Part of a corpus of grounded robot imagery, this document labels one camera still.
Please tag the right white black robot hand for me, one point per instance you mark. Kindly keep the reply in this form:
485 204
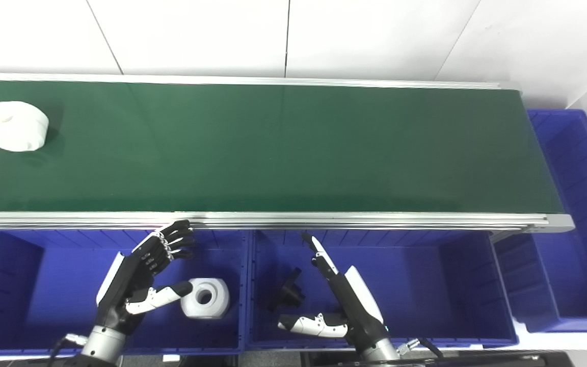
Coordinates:
357 306

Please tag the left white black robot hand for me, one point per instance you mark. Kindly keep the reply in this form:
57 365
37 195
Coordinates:
133 275

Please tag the white round plastic part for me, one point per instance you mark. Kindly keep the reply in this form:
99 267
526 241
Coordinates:
215 302
15 126

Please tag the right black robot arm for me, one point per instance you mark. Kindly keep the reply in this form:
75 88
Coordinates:
379 351

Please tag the black plastic part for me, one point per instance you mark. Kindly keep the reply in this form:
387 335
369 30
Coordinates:
289 293

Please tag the blue plastic bin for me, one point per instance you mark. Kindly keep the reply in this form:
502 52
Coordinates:
49 285
579 214
426 285

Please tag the green conveyor belt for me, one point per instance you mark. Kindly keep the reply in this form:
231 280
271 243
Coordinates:
324 220
293 148

